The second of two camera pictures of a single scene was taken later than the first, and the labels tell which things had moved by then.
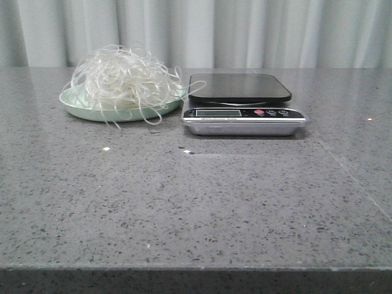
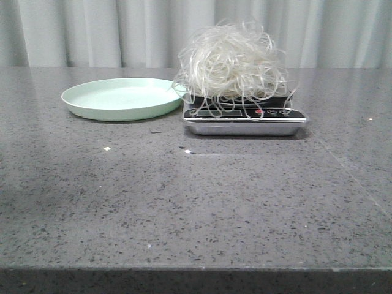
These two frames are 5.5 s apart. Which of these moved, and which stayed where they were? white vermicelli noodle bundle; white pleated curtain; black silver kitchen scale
Moved: white vermicelli noodle bundle
Stayed: black silver kitchen scale; white pleated curtain
